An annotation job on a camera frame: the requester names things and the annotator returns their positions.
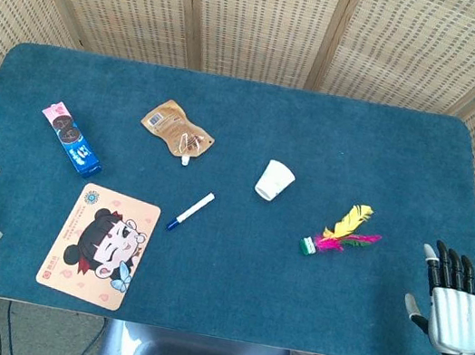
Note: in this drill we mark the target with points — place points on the feather shuttlecock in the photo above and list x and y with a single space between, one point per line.
337 238

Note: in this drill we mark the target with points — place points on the white paper cup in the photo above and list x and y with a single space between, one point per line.
274 181

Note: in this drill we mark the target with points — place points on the blue cookie box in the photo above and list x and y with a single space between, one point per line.
71 138

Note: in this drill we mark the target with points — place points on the blue felt table mat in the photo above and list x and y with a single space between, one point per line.
218 284

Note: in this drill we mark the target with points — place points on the cartoon girl mouse pad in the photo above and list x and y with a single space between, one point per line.
101 245

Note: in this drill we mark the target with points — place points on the woven bamboo folding screen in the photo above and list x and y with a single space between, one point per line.
265 21

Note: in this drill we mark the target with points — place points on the white marker with blue cap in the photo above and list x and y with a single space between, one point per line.
191 211

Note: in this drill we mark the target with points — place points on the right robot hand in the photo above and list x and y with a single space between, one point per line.
456 317

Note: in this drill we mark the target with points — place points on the brown spouted drink pouch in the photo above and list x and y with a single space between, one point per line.
176 133

